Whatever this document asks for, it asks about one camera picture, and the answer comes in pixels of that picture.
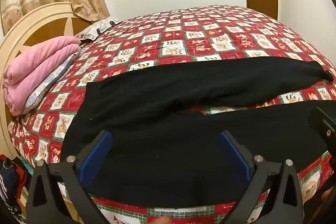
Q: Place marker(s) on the white patterned pillow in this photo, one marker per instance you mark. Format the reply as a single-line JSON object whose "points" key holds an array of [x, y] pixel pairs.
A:
{"points": [[97, 28]]}

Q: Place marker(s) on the red patchwork printed quilt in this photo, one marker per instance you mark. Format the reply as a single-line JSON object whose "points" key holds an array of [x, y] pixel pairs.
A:
{"points": [[204, 32]]}

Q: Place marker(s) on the folded pink blanket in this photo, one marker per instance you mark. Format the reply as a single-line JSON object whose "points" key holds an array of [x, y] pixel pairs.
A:
{"points": [[39, 64]]}

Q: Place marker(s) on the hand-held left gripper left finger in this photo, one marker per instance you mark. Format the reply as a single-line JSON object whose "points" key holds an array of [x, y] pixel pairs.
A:
{"points": [[95, 158]]}

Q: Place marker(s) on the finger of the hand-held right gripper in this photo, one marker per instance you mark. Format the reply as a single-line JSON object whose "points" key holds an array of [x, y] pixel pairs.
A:
{"points": [[321, 121]]}

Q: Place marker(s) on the black pants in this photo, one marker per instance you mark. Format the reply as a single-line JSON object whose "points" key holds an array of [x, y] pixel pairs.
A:
{"points": [[183, 82]]}

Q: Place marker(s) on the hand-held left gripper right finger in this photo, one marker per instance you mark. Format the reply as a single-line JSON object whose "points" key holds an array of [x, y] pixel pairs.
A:
{"points": [[236, 158]]}

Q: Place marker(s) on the pile of dark and red clothes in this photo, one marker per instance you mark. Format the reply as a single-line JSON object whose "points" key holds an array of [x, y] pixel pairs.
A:
{"points": [[10, 187]]}

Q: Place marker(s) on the cream and brown headboard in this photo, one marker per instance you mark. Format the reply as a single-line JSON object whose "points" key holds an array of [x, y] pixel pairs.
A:
{"points": [[52, 27]]}

